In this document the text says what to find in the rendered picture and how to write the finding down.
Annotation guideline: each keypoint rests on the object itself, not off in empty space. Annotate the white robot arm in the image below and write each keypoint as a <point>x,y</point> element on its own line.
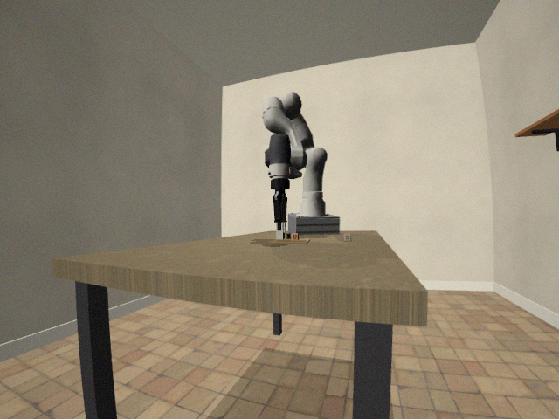
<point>312,158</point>

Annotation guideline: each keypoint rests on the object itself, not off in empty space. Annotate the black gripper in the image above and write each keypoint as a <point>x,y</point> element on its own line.
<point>279,204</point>

